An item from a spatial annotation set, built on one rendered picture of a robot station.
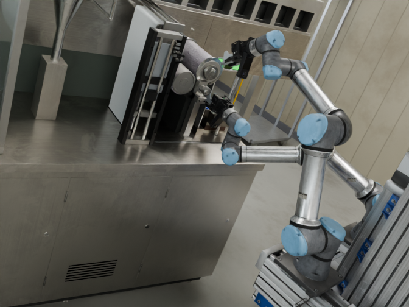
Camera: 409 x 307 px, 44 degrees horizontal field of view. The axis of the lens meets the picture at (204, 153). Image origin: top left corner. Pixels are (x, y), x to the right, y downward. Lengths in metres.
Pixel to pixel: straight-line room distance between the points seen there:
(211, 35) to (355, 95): 2.75
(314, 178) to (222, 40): 1.25
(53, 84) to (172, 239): 0.99
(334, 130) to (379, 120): 3.37
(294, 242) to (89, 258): 1.03
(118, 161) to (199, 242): 0.81
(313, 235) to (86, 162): 0.94
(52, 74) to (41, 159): 0.41
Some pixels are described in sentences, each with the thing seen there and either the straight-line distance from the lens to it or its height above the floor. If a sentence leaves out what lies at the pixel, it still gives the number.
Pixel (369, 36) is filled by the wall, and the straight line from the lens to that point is 5.31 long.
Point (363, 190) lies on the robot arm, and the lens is 2.56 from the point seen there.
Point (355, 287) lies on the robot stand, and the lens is 2.28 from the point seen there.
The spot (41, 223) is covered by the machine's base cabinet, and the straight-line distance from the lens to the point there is 2.27.
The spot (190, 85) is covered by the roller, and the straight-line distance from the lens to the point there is 2.50.
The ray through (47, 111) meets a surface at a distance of 2.36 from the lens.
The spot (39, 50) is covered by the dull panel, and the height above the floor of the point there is 1.12.
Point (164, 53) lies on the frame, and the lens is 2.23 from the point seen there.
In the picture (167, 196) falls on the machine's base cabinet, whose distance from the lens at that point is 2.44.
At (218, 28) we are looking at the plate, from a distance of 2.86.
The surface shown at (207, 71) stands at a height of 1.26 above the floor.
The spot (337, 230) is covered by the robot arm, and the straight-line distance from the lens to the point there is 2.04.
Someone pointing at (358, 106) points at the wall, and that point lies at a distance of 5.34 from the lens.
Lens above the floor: 1.98
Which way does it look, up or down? 26 degrees down
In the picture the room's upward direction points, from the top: 21 degrees clockwise
